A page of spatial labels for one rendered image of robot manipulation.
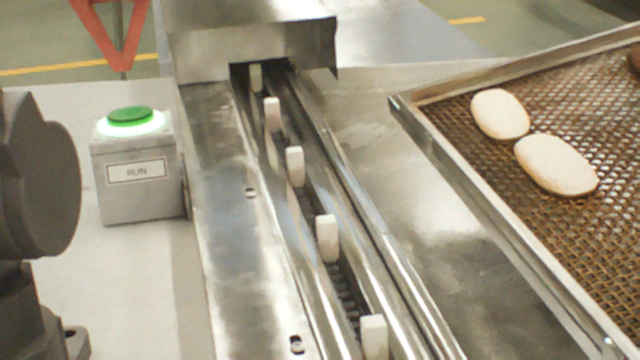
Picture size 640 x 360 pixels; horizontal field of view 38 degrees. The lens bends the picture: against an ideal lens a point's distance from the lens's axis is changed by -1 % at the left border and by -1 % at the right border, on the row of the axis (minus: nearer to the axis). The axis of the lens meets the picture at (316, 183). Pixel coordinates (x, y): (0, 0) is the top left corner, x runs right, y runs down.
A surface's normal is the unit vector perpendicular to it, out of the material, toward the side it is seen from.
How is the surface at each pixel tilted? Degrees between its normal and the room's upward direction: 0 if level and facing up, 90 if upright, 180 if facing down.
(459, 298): 0
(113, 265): 0
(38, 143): 90
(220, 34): 90
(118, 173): 90
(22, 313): 90
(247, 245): 0
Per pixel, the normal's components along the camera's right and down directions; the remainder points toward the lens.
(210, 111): -0.07, -0.92
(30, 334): 0.93, 0.08
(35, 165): 0.99, 0.00
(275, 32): 0.18, 0.37
